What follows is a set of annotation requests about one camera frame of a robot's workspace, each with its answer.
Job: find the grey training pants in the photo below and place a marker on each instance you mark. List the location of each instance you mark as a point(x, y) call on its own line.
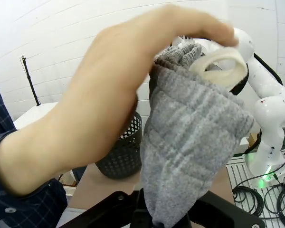
point(187, 133)

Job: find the black tripod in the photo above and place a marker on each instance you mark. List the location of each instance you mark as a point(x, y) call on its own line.
point(31, 80)

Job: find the person's right forearm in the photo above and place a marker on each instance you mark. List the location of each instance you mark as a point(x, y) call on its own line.
point(23, 166)

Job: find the black perforated plastic basket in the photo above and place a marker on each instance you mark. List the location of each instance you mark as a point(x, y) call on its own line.
point(123, 154)

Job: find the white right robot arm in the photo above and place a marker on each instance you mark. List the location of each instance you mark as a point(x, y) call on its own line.
point(268, 114)

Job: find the person's right hand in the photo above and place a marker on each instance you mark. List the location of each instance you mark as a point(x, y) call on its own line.
point(114, 95)

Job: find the white side table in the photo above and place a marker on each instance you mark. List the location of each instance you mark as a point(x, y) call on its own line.
point(35, 116)

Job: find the person in navy plaid shirt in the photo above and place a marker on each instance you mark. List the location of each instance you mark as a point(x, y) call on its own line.
point(0, 111)

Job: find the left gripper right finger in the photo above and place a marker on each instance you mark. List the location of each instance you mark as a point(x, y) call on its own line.
point(228, 213)

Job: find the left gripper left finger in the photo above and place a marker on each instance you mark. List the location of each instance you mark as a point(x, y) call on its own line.
point(118, 209)

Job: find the white metal base plate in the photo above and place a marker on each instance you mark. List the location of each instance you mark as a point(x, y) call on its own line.
point(237, 171)

